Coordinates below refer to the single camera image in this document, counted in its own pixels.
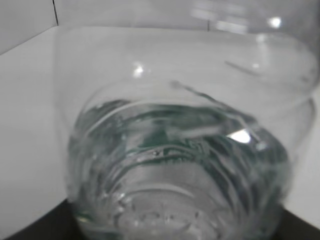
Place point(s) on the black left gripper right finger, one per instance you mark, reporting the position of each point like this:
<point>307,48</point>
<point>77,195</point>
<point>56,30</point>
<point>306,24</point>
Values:
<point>291,227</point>

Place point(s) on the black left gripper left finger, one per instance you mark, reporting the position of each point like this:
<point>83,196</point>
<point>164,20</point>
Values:
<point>58,224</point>

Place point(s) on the clear green-labelled water bottle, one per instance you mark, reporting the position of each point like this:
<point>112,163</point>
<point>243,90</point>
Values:
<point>183,119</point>

